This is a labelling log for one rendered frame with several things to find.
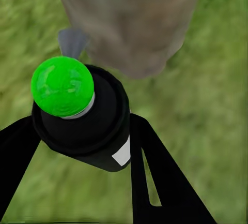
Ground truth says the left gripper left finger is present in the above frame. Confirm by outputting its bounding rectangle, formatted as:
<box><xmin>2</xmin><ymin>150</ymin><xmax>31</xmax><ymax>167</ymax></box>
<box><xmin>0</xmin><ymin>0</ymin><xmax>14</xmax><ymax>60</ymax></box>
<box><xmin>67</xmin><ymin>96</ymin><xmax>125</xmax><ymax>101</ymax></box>
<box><xmin>0</xmin><ymin>116</ymin><xmax>42</xmax><ymax>221</ymax></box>

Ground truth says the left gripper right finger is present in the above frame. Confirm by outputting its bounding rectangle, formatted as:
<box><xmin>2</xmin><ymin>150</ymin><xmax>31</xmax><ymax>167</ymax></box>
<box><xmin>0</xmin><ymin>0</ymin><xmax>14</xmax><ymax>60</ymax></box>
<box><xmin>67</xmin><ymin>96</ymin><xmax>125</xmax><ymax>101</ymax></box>
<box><xmin>129</xmin><ymin>114</ymin><xmax>217</xmax><ymax>224</ymax></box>

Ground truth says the pesticide atomizer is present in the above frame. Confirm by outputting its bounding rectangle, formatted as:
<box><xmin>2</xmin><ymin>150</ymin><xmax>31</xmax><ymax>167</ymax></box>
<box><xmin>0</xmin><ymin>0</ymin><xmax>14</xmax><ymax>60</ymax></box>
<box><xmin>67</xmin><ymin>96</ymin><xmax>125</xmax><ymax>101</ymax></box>
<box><xmin>30</xmin><ymin>28</ymin><xmax>132</xmax><ymax>172</ymax></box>

